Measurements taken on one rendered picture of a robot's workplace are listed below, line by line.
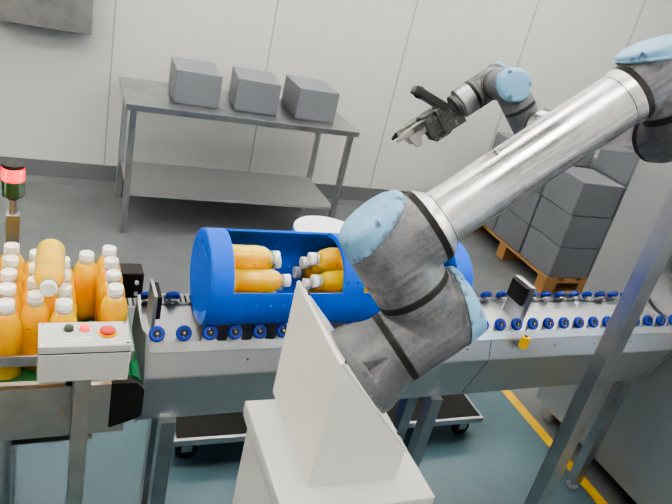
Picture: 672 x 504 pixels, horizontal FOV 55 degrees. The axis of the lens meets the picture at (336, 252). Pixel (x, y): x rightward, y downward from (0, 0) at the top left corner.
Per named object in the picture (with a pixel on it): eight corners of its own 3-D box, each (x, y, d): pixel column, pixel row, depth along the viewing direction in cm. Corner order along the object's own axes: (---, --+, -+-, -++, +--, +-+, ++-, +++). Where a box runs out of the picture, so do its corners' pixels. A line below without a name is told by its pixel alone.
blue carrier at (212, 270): (456, 336, 220) (484, 265, 207) (201, 345, 183) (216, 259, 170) (419, 289, 242) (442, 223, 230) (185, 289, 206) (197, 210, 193)
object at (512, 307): (522, 323, 243) (536, 288, 236) (514, 324, 241) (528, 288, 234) (507, 309, 251) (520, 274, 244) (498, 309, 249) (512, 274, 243)
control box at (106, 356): (128, 378, 155) (131, 343, 151) (36, 383, 147) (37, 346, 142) (124, 353, 163) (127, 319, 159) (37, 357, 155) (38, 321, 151)
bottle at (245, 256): (211, 238, 186) (273, 240, 194) (207, 255, 191) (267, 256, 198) (215, 257, 182) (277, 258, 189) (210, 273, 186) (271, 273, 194)
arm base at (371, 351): (394, 429, 127) (436, 402, 127) (358, 384, 114) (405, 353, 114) (355, 362, 141) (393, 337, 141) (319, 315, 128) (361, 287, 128)
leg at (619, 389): (580, 489, 307) (633, 384, 281) (570, 490, 304) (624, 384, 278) (572, 480, 312) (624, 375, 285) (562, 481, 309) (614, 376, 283)
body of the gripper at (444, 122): (435, 143, 186) (470, 120, 186) (421, 117, 183) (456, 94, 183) (426, 141, 193) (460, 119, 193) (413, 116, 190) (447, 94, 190)
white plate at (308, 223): (339, 214, 272) (338, 217, 272) (281, 216, 256) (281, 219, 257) (376, 244, 252) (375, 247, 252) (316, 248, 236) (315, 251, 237)
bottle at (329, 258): (361, 262, 212) (309, 261, 204) (367, 244, 208) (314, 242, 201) (369, 274, 206) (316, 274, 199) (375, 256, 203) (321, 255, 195)
